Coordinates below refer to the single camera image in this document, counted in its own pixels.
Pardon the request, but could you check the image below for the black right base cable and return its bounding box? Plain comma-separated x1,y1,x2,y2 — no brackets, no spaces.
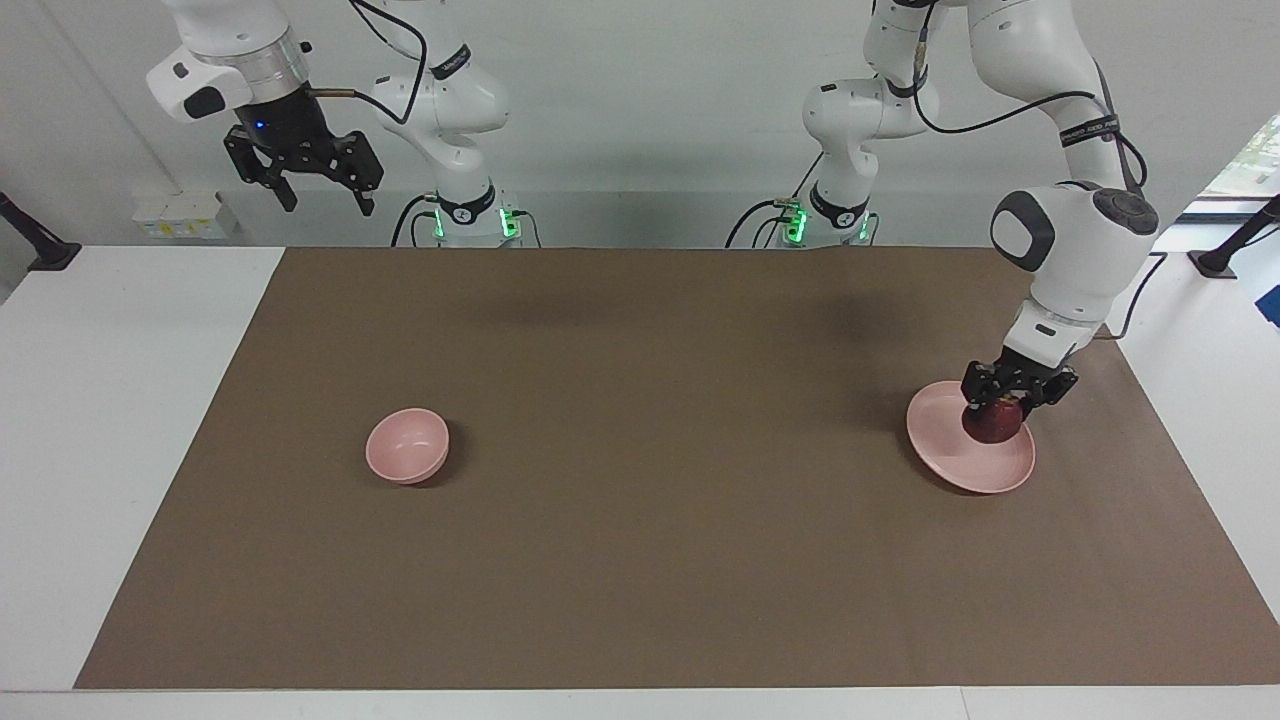
390,193,543,249

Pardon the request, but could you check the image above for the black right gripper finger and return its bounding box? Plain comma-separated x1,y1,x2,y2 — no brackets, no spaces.
222,128,299,214
321,129,386,219

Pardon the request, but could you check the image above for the black base cable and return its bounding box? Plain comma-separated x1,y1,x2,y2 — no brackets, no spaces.
390,193,543,249
725,150,881,249

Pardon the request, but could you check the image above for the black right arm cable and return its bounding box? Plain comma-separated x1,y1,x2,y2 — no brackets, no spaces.
305,0,432,126

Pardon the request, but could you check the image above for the brown table mat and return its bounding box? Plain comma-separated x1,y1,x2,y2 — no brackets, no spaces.
73,247,1280,691

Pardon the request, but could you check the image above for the window with dark frame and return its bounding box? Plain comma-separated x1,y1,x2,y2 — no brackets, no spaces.
1160,112,1280,251

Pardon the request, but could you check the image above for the black clamp stand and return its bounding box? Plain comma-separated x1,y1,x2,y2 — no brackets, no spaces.
0,190,83,273
1187,195,1280,279

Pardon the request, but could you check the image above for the dark red apple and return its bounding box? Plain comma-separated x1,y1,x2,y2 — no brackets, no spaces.
962,396,1031,444

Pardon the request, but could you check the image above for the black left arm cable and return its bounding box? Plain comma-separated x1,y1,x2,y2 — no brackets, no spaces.
912,0,1171,341

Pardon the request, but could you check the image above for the pink plate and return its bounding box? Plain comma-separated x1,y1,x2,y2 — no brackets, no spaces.
906,380,1037,495

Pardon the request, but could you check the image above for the white wall socket box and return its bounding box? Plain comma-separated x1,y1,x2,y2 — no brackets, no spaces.
132,190,242,242

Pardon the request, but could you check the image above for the pink bowl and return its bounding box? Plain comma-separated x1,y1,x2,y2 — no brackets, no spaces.
365,407,451,486

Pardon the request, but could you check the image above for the black left base cable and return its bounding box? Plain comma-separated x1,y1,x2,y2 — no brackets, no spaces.
725,150,881,249

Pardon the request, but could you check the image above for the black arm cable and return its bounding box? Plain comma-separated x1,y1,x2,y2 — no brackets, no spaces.
912,0,1171,341
305,0,432,126

